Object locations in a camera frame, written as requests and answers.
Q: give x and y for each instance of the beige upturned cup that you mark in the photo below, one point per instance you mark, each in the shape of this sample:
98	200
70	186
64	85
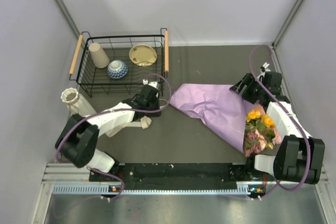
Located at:
99	57

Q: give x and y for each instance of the purple wrapping paper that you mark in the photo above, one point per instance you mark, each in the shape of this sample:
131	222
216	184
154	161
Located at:
220	109

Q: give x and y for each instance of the blue white patterned bowl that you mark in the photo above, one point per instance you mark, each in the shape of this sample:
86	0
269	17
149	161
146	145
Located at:
117	69

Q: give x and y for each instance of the cream printed ribbon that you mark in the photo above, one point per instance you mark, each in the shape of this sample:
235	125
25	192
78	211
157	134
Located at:
123	115

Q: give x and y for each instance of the black wire dish rack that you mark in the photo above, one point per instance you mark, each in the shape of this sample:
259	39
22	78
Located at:
93	80

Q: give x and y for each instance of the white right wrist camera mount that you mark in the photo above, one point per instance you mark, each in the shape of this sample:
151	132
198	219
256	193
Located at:
263	69

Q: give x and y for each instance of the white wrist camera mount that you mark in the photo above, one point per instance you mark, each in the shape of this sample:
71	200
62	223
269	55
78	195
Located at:
263	69
153	84

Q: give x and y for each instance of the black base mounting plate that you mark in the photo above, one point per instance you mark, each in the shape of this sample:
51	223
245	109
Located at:
224	171

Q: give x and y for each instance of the cream floral plate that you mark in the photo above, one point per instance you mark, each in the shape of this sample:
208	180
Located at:
143	55

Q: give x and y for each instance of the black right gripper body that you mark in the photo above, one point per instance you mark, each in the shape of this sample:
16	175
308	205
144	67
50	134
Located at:
260	91

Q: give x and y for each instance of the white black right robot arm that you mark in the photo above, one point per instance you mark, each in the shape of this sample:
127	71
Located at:
299	157

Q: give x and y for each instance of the aluminium front frame rail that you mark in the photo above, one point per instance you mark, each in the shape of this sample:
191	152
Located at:
68	171

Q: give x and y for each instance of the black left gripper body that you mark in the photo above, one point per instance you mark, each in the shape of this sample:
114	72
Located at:
154	105

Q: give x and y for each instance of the mixed flower bouquet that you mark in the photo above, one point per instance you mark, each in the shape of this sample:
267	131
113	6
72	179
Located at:
260	133

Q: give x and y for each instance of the white ribbed ceramic vase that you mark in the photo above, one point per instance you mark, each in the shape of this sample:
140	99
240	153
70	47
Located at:
76	102

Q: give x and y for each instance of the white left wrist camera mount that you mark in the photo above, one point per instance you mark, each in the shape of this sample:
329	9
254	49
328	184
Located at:
153	84

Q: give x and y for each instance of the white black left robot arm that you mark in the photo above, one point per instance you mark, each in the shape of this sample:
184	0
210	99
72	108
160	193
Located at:
80	148

